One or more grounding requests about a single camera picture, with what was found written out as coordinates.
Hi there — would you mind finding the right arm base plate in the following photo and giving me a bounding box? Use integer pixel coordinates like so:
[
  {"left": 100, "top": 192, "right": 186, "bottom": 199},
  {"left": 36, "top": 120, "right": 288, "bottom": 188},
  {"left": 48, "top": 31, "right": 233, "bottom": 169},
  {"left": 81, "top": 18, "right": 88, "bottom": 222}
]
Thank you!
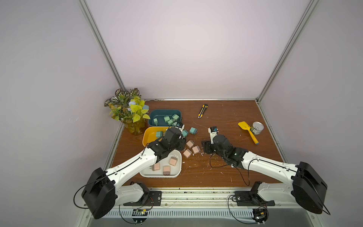
[{"left": 232, "top": 191, "right": 276, "bottom": 207}]

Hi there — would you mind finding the pink plug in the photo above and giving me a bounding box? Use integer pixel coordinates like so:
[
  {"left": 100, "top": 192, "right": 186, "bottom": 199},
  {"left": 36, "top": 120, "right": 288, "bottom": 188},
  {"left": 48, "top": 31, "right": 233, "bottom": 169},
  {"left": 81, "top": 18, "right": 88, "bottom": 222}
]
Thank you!
[
  {"left": 163, "top": 166, "right": 171, "bottom": 176},
  {"left": 192, "top": 146, "right": 200, "bottom": 154},
  {"left": 183, "top": 149, "right": 192, "bottom": 159},
  {"left": 169, "top": 157, "right": 178, "bottom": 166},
  {"left": 186, "top": 140, "right": 195, "bottom": 148},
  {"left": 152, "top": 163, "right": 161, "bottom": 171}
]

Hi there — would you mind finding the teal storage bin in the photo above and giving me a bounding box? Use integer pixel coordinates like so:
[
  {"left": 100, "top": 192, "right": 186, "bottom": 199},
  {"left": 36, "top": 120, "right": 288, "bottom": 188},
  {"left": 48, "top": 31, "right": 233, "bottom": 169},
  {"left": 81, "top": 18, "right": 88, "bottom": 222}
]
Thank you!
[{"left": 148, "top": 109, "right": 182, "bottom": 127}]

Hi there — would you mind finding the silver tin can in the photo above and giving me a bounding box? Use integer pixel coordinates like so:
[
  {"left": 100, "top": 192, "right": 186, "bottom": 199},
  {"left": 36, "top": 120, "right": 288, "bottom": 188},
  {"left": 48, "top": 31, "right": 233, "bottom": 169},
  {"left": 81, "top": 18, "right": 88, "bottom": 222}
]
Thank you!
[{"left": 251, "top": 122, "right": 264, "bottom": 135}]

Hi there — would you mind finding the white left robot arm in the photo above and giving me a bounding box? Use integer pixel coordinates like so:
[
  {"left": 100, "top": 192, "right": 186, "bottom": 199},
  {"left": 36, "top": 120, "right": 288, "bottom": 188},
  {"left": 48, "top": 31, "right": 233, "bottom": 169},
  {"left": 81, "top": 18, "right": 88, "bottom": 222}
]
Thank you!
[{"left": 79, "top": 127, "right": 186, "bottom": 219}]

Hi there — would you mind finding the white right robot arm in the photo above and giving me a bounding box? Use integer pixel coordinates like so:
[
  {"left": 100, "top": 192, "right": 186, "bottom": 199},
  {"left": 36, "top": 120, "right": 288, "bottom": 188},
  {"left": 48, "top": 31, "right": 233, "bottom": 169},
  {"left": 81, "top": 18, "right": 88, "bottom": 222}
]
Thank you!
[{"left": 201, "top": 135, "right": 330, "bottom": 215}]

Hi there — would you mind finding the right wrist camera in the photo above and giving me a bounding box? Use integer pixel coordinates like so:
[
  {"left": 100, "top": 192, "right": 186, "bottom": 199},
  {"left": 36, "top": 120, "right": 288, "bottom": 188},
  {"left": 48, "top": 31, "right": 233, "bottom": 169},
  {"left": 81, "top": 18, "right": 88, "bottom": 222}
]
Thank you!
[{"left": 208, "top": 126, "right": 218, "bottom": 144}]

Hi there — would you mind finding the yellow toy shovel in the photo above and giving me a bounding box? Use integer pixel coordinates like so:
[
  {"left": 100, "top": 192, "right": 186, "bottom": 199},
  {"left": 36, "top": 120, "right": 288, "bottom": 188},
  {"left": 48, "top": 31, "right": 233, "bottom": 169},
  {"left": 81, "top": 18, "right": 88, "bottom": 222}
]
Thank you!
[{"left": 238, "top": 122, "right": 259, "bottom": 145}]

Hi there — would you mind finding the white storage bin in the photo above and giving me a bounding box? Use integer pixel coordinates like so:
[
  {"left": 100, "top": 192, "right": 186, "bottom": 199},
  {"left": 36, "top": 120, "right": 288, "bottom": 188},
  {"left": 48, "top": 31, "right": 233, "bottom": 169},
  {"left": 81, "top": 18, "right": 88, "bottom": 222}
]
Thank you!
[{"left": 140, "top": 150, "right": 182, "bottom": 178}]

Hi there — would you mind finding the potted green plant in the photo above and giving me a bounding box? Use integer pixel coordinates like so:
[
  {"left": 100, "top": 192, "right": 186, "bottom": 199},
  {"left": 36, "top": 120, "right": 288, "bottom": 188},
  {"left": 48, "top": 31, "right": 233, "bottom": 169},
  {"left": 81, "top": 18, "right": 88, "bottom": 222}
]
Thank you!
[{"left": 104, "top": 88, "right": 150, "bottom": 135}]

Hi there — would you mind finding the yellow storage bin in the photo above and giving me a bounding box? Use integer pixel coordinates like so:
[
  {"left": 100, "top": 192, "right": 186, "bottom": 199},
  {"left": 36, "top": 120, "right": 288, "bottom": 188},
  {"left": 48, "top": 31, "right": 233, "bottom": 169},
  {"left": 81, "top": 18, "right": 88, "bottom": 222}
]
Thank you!
[{"left": 142, "top": 126, "right": 168, "bottom": 147}]

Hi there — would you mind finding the yellow black utility knife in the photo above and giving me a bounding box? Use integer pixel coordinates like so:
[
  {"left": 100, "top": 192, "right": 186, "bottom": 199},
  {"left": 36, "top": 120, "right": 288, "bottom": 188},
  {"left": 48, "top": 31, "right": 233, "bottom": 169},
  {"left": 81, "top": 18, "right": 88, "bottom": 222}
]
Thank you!
[{"left": 198, "top": 104, "right": 209, "bottom": 119}]

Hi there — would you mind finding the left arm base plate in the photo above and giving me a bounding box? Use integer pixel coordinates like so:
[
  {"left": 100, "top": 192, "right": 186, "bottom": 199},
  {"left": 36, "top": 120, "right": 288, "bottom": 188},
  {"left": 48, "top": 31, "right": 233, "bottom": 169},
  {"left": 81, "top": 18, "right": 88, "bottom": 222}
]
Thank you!
[{"left": 123, "top": 191, "right": 162, "bottom": 207}]

